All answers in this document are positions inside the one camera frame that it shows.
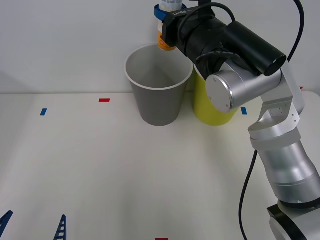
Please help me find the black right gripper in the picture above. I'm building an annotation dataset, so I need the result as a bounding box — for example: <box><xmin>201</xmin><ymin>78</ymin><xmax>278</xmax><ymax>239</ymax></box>
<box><xmin>153</xmin><ymin>2</ymin><xmax>201</xmax><ymax>50</ymax></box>

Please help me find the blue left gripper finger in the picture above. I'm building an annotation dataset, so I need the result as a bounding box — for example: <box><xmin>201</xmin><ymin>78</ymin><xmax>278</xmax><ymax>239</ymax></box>
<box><xmin>53</xmin><ymin>214</ymin><xmax>68</xmax><ymax>240</ymax></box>
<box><xmin>0</xmin><ymin>209</ymin><xmax>14</xmax><ymax>232</ymax></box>

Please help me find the orange and white drink can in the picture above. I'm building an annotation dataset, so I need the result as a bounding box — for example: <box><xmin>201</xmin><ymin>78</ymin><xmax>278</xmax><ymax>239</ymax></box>
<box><xmin>156</xmin><ymin>0</ymin><xmax>185</xmax><ymax>52</ymax></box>

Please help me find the grey plastic waste bin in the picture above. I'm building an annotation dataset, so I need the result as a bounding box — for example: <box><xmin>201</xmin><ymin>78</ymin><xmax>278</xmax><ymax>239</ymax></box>
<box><xmin>124</xmin><ymin>44</ymin><xmax>194</xmax><ymax>127</ymax></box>

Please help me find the yellow-green plastic waste bin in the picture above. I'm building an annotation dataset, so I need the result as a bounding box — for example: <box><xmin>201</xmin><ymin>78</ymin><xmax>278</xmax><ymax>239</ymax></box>
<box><xmin>191</xmin><ymin>63</ymin><xmax>239</xmax><ymax>127</ymax></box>

